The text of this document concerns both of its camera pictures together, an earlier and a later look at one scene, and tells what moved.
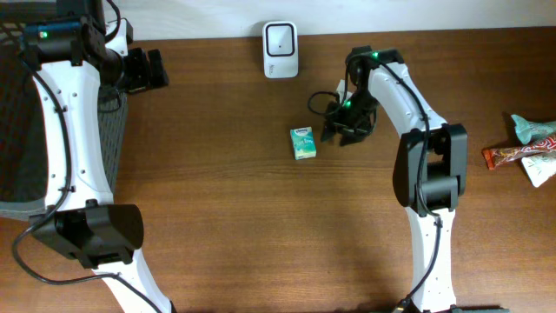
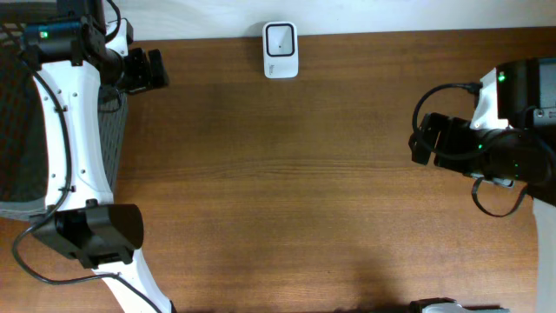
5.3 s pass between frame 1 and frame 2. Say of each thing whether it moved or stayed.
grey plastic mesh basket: stayed
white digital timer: stayed
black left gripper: stayed
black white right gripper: moved
